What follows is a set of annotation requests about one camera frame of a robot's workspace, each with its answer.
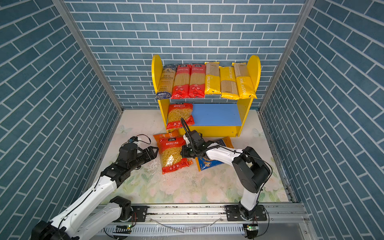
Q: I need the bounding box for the blue elbow pasta bag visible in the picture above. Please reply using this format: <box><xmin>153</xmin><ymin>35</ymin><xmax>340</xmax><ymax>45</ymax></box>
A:
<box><xmin>196</xmin><ymin>137</ymin><xmax>234</xmax><ymax>172</ymax></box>

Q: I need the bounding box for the aluminium corner post left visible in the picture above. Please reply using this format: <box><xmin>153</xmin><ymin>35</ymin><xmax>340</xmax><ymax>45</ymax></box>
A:
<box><xmin>52</xmin><ymin>0</ymin><xmax>124</xmax><ymax>114</ymax></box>

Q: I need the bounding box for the red macaroni bag back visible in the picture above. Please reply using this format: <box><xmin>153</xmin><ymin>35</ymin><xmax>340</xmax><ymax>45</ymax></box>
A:
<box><xmin>159</xmin><ymin>137</ymin><xmax>194</xmax><ymax>174</ymax></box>

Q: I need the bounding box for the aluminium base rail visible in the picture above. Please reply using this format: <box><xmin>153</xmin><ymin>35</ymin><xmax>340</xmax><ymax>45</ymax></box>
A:
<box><xmin>93</xmin><ymin>203</ymin><xmax>317</xmax><ymax>240</ymax></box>

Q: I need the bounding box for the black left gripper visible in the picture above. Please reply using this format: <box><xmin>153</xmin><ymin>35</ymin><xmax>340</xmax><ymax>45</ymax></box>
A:
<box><xmin>128</xmin><ymin>146</ymin><xmax>160</xmax><ymax>173</ymax></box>

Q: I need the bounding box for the dark blue spaghetti bag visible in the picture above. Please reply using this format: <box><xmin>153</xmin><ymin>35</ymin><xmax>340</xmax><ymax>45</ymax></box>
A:
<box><xmin>155</xmin><ymin>64</ymin><xmax>178</xmax><ymax>100</ymax></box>

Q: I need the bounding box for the aluminium corner post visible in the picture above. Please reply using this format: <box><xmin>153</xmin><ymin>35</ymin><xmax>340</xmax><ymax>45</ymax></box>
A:
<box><xmin>52</xmin><ymin>0</ymin><xmax>124</xmax><ymax>114</ymax></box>
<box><xmin>259</xmin><ymin>0</ymin><xmax>316</xmax><ymax>114</ymax></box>

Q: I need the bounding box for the yellow shelf unit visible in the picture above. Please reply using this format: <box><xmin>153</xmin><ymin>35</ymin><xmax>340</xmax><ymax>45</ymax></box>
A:
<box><xmin>152</xmin><ymin>55</ymin><xmax>261</xmax><ymax>137</ymax></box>

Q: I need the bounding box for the yellow spaghetti box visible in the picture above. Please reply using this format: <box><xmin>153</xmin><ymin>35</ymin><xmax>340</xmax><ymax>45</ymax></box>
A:
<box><xmin>205</xmin><ymin>62</ymin><xmax>221</xmax><ymax>95</ymax></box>
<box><xmin>220</xmin><ymin>67</ymin><xmax>239</xmax><ymax>100</ymax></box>
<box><xmin>232</xmin><ymin>63</ymin><xmax>257</xmax><ymax>99</ymax></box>

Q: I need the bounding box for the aluminium corner post right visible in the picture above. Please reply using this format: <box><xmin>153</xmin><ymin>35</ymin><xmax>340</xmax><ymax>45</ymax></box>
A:
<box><xmin>259</xmin><ymin>0</ymin><xmax>316</xmax><ymax>114</ymax></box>

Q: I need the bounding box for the red spaghetti bag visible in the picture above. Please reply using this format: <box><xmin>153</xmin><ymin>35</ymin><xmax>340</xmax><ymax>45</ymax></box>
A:
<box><xmin>171</xmin><ymin>64</ymin><xmax>192</xmax><ymax>99</ymax></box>
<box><xmin>189</xmin><ymin>64</ymin><xmax>206</xmax><ymax>99</ymax></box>

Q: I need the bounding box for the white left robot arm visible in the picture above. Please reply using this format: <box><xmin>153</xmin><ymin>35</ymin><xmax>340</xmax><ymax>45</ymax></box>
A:
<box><xmin>31</xmin><ymin>143</ymin><xmax>159</xmax><ymax>240</ymax></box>

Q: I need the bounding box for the orange pasta bag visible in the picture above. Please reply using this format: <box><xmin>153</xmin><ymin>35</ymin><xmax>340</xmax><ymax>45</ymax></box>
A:
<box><xmin>153</xmin><ymin>130</ymin><xmax>179</xmax><ymax>144</ymax></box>

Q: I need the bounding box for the red macaroni bag front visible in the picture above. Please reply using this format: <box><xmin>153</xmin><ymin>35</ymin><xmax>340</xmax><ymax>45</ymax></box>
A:
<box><xmin>166</xmin><ymin>103</ymin><xmax>195</xmax><ymax>130</ymax></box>

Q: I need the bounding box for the red macaroni bag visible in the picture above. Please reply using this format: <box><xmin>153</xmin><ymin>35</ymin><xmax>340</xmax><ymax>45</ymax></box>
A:
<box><xmin>159</xmin><ymin>137</ymin><xmax>194</xmax><ymax>174</ymax></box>
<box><xmin>166</xmin><ymin>103</ymin><xmax>195</xmax><ymax>130</ymax></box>

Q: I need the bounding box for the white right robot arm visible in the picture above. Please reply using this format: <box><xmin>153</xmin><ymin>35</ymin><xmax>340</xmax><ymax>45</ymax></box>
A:
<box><xmin>181</xmin><ymin>130</ymin><xmax>273</xmax><ymax>220</ymax></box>

